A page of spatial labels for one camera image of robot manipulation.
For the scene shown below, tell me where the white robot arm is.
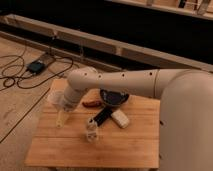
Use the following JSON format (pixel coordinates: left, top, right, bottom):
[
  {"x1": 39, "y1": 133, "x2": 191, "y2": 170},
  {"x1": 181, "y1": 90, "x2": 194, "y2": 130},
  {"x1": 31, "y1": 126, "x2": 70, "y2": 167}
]
[{"x1": 59, "y1": 67, "x2": 213, "y2": 171}]

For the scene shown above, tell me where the white paper cup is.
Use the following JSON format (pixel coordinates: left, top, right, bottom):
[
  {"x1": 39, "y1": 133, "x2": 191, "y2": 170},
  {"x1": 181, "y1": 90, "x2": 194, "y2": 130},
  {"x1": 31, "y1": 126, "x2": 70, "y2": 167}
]
[{"x1": 47, "y1": 91, "x2": 63, "y2": 110}]

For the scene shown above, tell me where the brown sausage toy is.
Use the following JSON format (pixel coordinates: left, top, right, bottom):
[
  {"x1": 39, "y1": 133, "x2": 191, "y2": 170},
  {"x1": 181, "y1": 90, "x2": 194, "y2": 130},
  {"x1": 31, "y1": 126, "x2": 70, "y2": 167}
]
[{"x1": 82, "y1": 101, "x2": 102, "y2": 108}]

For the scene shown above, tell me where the wooden table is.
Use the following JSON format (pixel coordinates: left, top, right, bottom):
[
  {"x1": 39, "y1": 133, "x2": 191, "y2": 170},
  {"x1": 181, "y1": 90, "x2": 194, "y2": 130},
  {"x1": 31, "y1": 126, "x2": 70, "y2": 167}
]
[{"x1": 24, "y1": 78, "x2": 161, "y2": 169}]

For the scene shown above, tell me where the black rectangular remote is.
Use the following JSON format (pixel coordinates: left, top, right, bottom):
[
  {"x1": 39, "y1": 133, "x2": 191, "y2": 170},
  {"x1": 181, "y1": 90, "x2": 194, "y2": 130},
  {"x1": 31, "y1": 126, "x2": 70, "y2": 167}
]
[{"x1": 94, "y1": 107, "x2": 113, "y2": 126}]

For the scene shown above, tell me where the black power adapter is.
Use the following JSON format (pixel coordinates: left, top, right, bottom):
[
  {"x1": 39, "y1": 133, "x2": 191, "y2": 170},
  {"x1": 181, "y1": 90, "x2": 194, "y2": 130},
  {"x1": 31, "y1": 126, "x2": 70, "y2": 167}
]
[{"x1": 27, "y1": 61, "x2": 45, "y2": 74}]

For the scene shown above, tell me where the dark bowl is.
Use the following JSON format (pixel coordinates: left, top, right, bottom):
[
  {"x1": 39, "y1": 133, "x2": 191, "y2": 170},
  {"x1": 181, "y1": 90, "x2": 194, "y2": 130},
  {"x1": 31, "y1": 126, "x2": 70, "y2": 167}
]
[{"x1": 100, "y1": 89, "x2": 129, "y2": 107}]

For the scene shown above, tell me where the white rectangular block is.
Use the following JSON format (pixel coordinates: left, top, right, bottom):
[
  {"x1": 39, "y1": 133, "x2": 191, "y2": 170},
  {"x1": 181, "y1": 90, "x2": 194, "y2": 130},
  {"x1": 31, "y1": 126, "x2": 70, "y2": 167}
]
[{"x1": 111, "y1": 110, "x2": 130, "y2": 128}]

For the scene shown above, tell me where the long wooden shelf frame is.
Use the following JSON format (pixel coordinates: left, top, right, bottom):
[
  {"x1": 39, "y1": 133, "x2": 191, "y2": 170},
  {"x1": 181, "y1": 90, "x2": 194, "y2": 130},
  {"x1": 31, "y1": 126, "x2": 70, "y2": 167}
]
[{"x1": 0, "y1": 14, "x2": 213, "y2": 72}]

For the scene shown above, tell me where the black cable on floor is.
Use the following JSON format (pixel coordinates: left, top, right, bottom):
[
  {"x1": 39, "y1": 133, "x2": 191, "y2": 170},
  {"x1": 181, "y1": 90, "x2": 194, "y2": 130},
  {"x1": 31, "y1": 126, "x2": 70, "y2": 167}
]
[{"x1": 0, "y1": 43, "x2": 81, "y2": 90}]

